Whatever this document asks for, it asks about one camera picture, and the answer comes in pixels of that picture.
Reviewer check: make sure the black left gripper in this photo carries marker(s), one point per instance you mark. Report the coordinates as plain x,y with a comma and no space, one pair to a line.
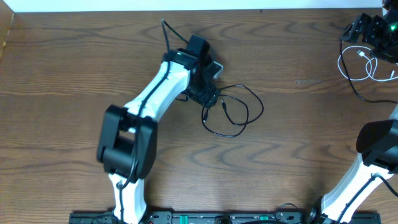
203,96

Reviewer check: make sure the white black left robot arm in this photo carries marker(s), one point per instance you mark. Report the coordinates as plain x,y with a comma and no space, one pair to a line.
128,139

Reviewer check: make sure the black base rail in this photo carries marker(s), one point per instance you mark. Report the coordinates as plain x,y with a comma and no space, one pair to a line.
165,217

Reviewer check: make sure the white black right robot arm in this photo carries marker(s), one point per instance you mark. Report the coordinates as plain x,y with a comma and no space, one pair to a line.
376,145

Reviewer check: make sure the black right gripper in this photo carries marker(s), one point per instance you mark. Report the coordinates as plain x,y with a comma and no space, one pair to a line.
355,26

